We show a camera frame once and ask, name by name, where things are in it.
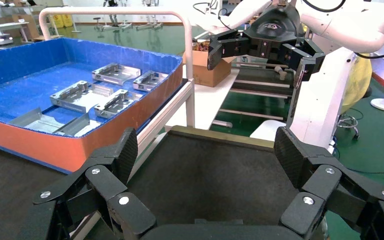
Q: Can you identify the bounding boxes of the white robot arm with cables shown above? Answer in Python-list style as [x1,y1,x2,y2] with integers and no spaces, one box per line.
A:
[191,0,274,36]

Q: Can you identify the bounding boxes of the white metal table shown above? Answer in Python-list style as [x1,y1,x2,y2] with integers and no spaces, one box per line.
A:
[0,21,31,46]

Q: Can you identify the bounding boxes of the silver sheet metal bracket part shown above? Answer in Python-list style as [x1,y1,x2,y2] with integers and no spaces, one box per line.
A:
[91,62,142,87]
[8,107,68,134]
[132,70,169,93]
[52,112,104,138]
[49,80,115,115]
[93,89,144,120]

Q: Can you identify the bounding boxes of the thin black hanging cable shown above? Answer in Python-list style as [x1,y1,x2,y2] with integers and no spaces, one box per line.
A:
[354,48,384,61]

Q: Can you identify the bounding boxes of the white robot torso column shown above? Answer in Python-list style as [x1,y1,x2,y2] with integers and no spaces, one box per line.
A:
[286,46,359,150]

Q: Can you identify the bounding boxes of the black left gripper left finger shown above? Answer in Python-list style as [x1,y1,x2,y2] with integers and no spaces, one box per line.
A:
[32,127,157,240]

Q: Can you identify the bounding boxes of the brown cardboard box stack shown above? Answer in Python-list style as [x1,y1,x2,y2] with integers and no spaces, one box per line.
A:
[11,13,41,41]

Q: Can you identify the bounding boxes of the metal floor stand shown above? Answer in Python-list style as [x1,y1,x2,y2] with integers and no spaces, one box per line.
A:
[92,13,135,33]
[135,12,164,31]

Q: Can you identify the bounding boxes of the chrome wheeled stool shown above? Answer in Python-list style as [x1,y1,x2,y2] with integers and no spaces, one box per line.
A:
[337,113,361,140]

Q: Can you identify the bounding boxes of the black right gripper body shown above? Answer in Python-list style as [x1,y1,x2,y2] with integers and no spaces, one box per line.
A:
[243,3,307,64]

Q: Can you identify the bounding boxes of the person in yellow gown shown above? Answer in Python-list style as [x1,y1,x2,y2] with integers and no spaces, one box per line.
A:
[341,52,374,115]

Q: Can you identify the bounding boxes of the white tube arch frame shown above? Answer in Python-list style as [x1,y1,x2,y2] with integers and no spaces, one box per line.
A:
[38,6,196,128]

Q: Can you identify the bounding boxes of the white aluminium table frame rail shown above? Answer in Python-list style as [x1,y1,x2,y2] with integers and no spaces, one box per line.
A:
[69,78,196,240]

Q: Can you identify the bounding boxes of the blue and orange plastic tray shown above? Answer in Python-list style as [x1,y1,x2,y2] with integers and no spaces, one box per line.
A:
[0,37,184,175]

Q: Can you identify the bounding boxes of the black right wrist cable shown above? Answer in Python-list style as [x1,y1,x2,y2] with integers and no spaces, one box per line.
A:
[302,0,347,13]

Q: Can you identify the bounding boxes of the open cardboard box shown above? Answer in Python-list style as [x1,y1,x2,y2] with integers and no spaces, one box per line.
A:
[182,41,233,88]

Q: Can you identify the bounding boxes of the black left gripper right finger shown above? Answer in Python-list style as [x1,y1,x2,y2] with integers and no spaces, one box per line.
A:
[274,126,384,240]

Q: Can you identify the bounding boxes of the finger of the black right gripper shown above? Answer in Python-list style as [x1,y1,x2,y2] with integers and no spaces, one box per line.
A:
[207,29,250,71]
[279,39,326,90]

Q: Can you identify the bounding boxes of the white curved base panel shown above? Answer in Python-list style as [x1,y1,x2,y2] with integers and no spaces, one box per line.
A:
[249,119,287,143]

